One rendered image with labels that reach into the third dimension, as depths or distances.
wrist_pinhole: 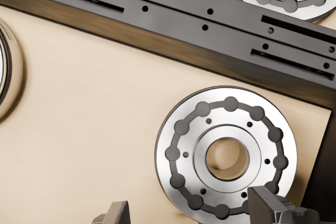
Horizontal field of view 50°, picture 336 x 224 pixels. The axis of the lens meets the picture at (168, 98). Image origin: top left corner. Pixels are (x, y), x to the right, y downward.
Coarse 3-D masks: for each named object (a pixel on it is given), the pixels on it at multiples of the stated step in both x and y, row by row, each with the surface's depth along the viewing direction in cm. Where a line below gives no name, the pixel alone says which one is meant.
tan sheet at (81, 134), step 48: (48, 48) 29; (96, 48) 29; (48, 96) 29; (96, 96) 29; (144, 96) 29; (0, 144) 29; (48, 144) 29; (96, 144) 29; (144, 144) 29; (0, 192) 29; (48, 192) 29; (96, 192) 29; (144, 192) 29; (288, 192) 29
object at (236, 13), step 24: (144, 0) 19; (168, 0) 19; (192, 0) 19; (216, 0) 19; (240, 0) 19; (240, 24) 19; (264, 24) 19; (288, 24) 19; (312, 24) 19; (312, 48) 19
